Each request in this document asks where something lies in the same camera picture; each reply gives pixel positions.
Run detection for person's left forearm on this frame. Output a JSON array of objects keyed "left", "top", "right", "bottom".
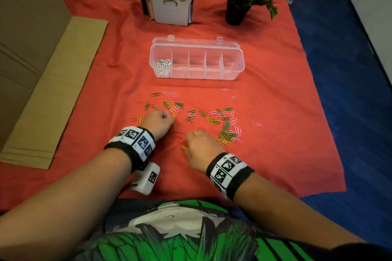
[{"left": 0, "top": 147, "right": 132, "bottom": 261}]

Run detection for person's right hand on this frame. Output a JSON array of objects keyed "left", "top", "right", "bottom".
[{"left": 185, "top": 129, "right": 227, "bottom": 174}]

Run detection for colored paper clips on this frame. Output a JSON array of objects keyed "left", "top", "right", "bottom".
[{"left": 130, "top": 88, "right": 263, "bottom": 152}]

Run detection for clear plastic compartment box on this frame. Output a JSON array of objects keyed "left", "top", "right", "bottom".
[{"left": 149, "top": 35, "right": 245, "bottom": 81}]

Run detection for person's right forearm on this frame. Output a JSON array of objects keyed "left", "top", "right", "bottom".
[{"left": 234, "top": 172, "right": 367, "bottom": 251}]

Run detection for pile of white paper clips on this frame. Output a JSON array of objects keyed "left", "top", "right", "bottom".
[{"left": 154, "top": 58, "right": 173, "bottom": 78}]

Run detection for red tablecloth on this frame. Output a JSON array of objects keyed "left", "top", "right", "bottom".
[{"left": 0, "top": 0, "right": 347, "bottom": 212}]

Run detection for large brown cardboard box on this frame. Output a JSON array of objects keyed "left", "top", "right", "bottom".
[{"left": 0, "top": 0, "right": 109, "bottom": 170}]

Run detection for person's left hand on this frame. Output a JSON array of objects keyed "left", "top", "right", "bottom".
[{"left": 140, "top": 109, "right": 175, "bottom": 142}]

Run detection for black white marker wristband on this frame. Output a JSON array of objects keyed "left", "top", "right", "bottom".
[
  {"left": 104, "top": 126, "right": 156, "bottom": 173},
  {"left": 205, "top": 152, "right": 255, "bottom": 202}
]

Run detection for white paw-shaped bookend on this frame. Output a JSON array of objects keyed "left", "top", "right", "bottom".
[{"left": 147, "top": 0, "right": 193, "bottom": 27}]

